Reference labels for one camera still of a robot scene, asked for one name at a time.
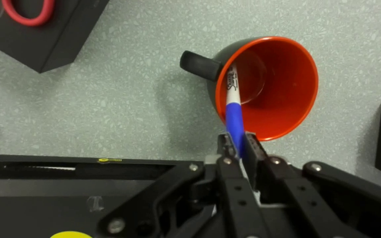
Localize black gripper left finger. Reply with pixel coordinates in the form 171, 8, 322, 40
96, 134, 271, 238

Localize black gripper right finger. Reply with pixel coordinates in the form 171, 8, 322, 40
242, 135, 381, 238

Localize blue pen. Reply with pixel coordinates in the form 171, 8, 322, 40
222, 65, 247, 159

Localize red and black mug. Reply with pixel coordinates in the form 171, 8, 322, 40
178, 36, 320, 143

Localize black case with yellow logo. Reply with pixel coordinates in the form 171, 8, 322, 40
0, 153, 208, 238

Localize large black box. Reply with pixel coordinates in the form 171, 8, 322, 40
0, 0, 111, 74

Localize red handled scissors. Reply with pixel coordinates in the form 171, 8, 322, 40
1, 0, 55, 28

